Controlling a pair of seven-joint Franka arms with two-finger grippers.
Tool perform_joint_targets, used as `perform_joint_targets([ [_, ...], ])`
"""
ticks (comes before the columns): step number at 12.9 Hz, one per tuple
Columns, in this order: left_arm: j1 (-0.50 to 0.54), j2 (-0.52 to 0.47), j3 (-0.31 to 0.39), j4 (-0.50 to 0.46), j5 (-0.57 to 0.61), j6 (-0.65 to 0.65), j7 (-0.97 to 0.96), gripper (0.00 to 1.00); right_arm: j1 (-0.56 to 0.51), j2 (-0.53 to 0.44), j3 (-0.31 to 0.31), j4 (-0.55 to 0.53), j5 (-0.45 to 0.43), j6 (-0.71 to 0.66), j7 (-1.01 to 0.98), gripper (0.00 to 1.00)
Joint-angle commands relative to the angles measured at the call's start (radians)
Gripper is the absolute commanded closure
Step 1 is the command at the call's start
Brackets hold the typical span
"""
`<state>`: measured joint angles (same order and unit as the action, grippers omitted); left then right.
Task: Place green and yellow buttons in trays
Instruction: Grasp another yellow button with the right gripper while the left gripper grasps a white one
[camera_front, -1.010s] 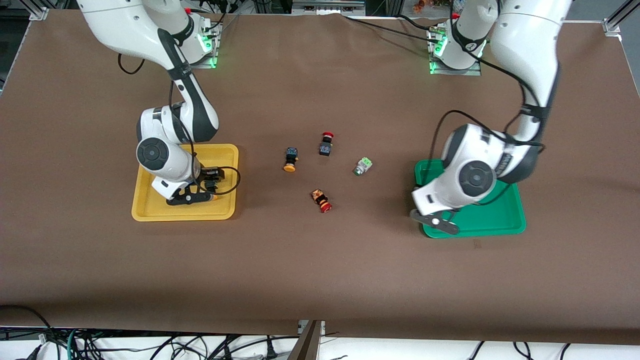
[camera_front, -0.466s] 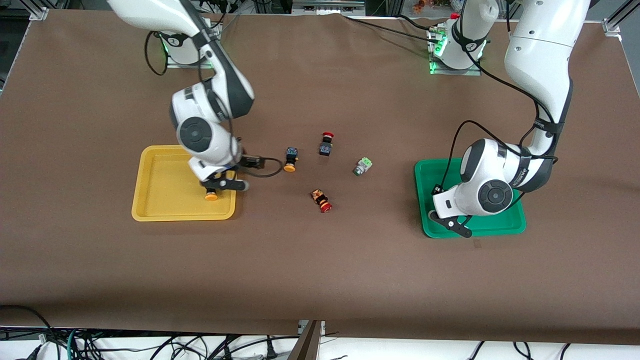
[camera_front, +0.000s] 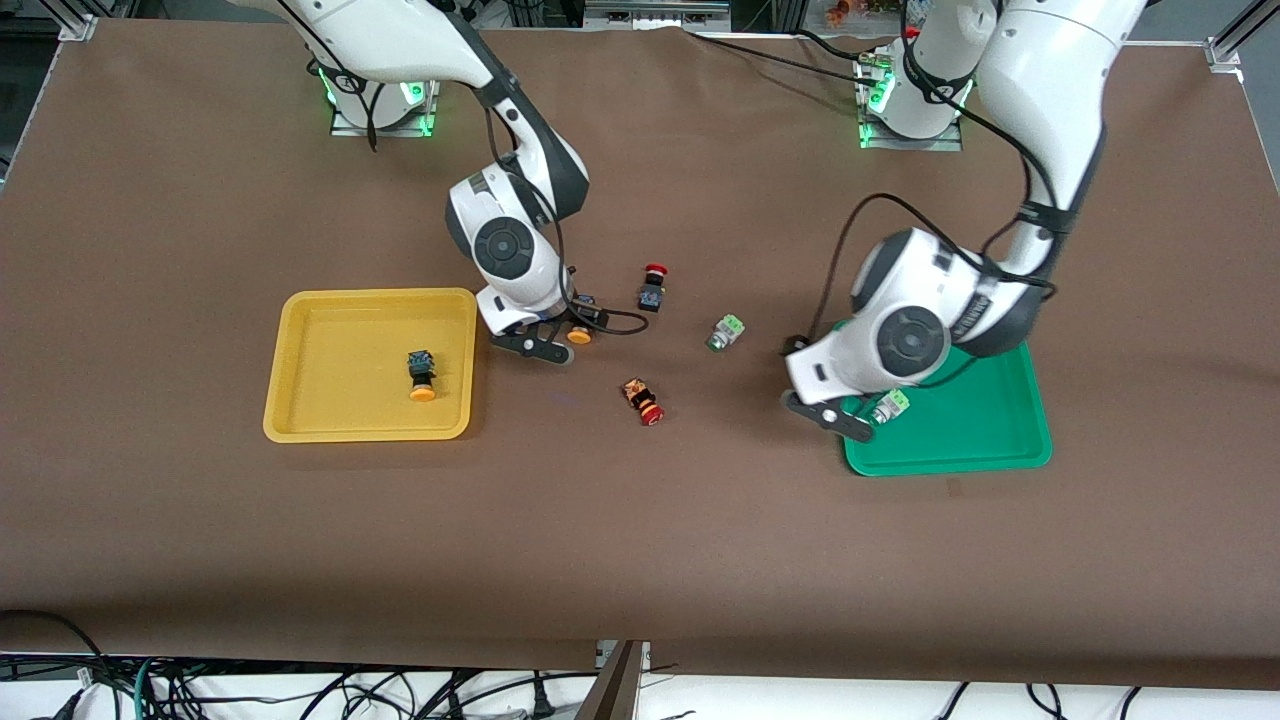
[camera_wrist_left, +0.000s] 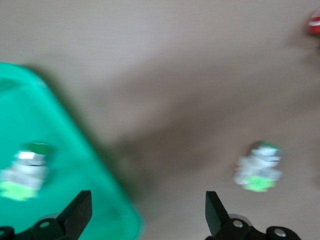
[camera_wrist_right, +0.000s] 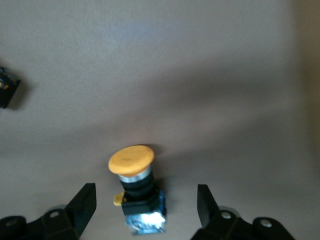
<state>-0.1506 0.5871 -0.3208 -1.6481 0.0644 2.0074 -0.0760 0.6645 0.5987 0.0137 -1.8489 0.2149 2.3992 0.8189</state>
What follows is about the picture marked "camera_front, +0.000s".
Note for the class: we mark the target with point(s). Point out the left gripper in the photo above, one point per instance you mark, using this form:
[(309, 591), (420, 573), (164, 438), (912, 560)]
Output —
[(866, 401)]

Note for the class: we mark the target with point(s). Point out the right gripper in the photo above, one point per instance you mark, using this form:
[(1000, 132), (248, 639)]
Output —
[(575, 312)]

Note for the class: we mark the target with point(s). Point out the yellow mushroom push button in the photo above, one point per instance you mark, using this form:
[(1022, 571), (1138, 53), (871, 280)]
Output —
[(579, 336), (421, 365)]

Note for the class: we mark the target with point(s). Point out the green push button white body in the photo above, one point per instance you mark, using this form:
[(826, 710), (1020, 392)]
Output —
[(893, 403), (728, 330)]

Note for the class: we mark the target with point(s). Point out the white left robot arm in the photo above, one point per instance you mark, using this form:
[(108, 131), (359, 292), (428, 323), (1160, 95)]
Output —
[(1040, 90)]

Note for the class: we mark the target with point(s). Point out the red button with blue body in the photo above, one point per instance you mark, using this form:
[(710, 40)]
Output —
[(652, 296)]

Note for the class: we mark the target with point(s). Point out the red button with orange body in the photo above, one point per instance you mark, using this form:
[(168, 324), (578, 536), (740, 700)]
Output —
[(645, 403)]

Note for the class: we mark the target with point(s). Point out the green plastic tray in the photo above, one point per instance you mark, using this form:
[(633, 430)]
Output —
[(980, 430)]

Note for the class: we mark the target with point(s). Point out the yellow plastic tray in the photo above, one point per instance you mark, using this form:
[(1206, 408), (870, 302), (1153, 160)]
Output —
[(340, 360)]

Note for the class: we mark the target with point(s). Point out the brown table cover sheet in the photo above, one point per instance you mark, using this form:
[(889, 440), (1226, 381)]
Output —
[(200, 520)]

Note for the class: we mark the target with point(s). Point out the grey metal background rail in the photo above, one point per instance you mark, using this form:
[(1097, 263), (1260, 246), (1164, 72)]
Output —
[(655, 10)]

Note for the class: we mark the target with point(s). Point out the brown table leg post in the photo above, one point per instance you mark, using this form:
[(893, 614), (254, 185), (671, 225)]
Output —
[(612, 695)]

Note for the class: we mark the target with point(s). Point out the aluminium frame profile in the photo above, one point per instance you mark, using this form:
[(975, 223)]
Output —
[(1225, 50), (78, 25)]

